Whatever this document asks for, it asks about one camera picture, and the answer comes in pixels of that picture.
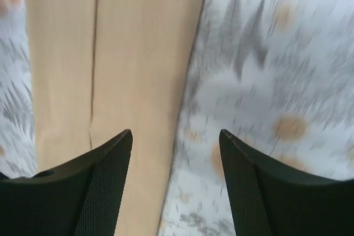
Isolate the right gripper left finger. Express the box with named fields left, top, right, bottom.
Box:
left=1, top=129, right=133, bottom=236

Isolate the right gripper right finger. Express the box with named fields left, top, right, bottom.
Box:
left=219, top=129, right=353, bottom=236

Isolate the beige t shirt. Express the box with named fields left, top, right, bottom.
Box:
left=25, top=0, right=203, bottom=235

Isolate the floral table cloth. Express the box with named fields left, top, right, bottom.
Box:
left=1, top=0, right=353, bottom=235

